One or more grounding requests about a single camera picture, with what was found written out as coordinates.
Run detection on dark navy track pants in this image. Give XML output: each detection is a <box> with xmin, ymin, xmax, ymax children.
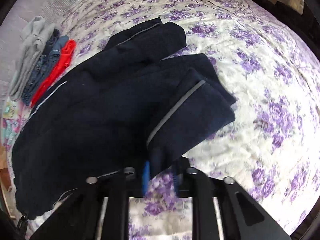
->
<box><xmin>12</xmin><ymin>18</ymin><xmax>235</xmax><ymax>219</ymax></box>

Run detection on purple floral bedspread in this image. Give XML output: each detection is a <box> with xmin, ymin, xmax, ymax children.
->
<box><xmin>54</xmin><ymin>0</ymin><xmax>319</xmax><ymax>233</ymax></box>

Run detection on folded red garment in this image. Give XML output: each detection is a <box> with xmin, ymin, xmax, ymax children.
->
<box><xmin>31</xmin><ymin>40</ymin><xmax>76</xmax><ymax>108</ymax></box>

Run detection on folded turquoise floral quilt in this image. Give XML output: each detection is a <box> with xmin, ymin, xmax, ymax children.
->
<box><xmin>1</xmin><ymin>98</ymin><xmax>24</xmax><ymax>152</ymax></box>

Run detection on folded blue jeans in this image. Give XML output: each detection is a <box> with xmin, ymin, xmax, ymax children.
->
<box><xmin>21</xmin><ymin>29</ymin><xmax>69</xmax><ymax>105</ymax></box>

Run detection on folded grey sweatshirt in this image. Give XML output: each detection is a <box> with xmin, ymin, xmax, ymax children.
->
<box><xmin>9</xmin><ymin>16</ymin><xmax>55</xmax><ymax>101</ymax></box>

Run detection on white lace pillow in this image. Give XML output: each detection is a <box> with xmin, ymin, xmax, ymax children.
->
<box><xmin>1</xmin><ymin>0</ymin><xmax>77</xmax><ymax>99</ymax></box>

